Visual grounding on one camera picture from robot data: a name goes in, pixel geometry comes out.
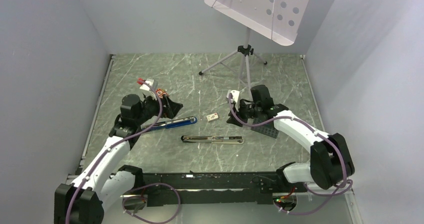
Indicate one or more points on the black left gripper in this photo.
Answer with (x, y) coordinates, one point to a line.
(171, 108)

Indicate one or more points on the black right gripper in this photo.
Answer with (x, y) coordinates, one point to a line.
(232, 119)

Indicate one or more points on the blue black stapler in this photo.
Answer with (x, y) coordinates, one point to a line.
(174, 123)

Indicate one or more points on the white staple box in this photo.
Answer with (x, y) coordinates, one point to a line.
(212, 117)

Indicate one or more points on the black silver stapler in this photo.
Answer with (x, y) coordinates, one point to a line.
(233, 140)

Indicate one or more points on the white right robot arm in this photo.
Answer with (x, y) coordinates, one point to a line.
(330, 163)

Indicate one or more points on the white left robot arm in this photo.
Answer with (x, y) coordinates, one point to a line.
(106, 156)

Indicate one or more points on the red cartoon eraser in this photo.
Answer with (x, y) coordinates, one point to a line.
(161, 93)

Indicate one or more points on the dark grey lego baseplate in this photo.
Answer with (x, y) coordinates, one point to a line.
(267, 129)

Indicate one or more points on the white perforated music stand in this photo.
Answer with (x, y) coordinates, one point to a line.
(277, 20)

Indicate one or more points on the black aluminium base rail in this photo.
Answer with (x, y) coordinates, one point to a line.
(180, 188)

